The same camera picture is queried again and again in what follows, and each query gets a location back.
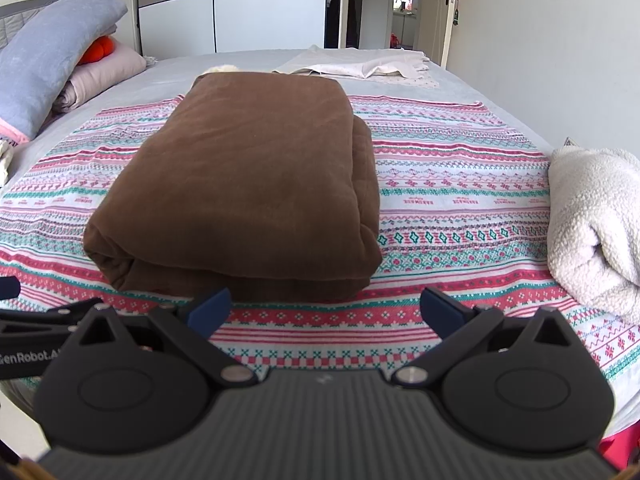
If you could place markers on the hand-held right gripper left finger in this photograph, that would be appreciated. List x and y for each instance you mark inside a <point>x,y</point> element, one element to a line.
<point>210,310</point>

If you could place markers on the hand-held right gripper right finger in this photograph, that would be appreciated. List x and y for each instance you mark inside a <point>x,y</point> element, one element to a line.
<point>441,310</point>

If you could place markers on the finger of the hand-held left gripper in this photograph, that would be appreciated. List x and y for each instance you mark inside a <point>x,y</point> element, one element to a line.
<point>7,287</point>

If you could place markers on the brown coat with fur collar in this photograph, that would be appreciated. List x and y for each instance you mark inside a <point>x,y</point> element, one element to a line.
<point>240,175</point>

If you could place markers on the dark hanging clothes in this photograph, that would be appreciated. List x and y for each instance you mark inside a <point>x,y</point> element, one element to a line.
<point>345,15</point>

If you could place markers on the patterned striped blanket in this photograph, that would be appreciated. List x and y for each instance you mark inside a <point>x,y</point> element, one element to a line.
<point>450,200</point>

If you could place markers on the pink cloth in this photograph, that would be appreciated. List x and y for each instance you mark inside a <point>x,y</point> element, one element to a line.
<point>12,132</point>

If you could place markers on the white fleece blanket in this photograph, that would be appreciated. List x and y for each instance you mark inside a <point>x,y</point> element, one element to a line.
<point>595,220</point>

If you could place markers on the red cloth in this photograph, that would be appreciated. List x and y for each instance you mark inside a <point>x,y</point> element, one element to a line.
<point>622,447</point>

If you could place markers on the pink pillow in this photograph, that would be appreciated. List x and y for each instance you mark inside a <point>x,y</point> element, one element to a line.
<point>105,77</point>

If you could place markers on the blue pillow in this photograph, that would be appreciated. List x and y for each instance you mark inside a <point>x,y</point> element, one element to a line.
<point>45,55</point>

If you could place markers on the bed with grey sheet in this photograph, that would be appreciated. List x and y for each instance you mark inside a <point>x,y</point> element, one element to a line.
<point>165,72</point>

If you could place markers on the orange plush toy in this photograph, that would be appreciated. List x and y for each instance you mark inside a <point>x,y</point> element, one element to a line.
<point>97,50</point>

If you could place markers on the white garment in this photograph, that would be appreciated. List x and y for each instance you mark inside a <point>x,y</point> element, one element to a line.
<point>360,65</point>

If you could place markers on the grey headboard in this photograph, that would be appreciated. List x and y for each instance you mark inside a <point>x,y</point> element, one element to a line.
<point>20,20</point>

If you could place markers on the cream door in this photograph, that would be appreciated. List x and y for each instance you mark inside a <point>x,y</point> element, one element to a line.
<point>435,35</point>

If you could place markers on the dark hanging door tag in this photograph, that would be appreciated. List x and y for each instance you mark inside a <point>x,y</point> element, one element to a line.
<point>455,12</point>

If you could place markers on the white and grey wardrobe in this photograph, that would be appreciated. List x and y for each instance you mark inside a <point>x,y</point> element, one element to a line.
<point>260,15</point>

